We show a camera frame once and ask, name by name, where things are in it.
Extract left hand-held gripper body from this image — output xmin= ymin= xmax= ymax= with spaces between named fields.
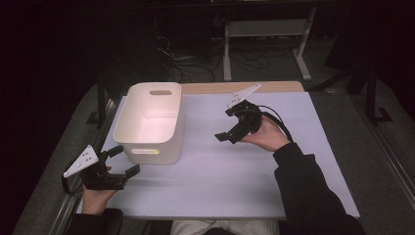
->
xmin=63 ymin=145 xmax=128 ymax=191

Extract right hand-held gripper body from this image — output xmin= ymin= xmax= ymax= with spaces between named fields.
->
xmin=226 ymin=82 xmax=264 ymax=145

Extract white plastic storage bin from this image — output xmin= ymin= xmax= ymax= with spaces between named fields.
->
xmin=113 ymin=81 xmax=185 ymax=165

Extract person's left hand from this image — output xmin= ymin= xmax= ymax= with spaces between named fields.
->
xmin=81 ymin=184 xmax=119 ymax=215

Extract person's right hand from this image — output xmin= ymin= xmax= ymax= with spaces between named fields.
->
xmin=241 ymin=116 xmax=292 ymax=153

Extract wooden table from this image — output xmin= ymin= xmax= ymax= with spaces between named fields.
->
xmin=180 ymin=80 xmax=306 ymax=96

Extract white table mat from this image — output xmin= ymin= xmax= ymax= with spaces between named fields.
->
xmin=76 ymin=91 xmax=360 ymax=220

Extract black metal stand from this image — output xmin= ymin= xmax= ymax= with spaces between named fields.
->
xmin=86 ymin=74 xmax=131 ymax=126
xmin=364 ymin=65 xmax=394 ymax=126

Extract person's legs in grey pants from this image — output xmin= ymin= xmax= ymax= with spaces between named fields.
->
xmin=169 ymin=219 xmax=282 ymax=235

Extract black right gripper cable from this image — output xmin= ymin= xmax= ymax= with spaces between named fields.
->
xmin=256 ymin=104 xmax=295 ymax=143

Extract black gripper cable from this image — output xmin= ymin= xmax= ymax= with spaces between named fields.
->
xmin=256 ymin=104 xmax=295 ymax=143
xmin=61 ymin=172 xmax=84 ymax=197

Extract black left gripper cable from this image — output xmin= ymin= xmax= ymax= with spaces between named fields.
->
xmin=61 ymin=172 xmax=84 ymax=197

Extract metal frame rail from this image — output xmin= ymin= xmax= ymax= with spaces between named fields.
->
xmin=353 ymin=94 xmax=415 ymax=210
xmin=48 ymin=97 xmax=122 ymax=235

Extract tangle of black floor cables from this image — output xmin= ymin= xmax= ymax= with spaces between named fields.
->
xmin=153 ymin=19 xmax=297 ymax=84

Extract white metal desk frame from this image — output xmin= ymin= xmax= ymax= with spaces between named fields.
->
xmin=222 ymin=6 xmax=318 ymax=82

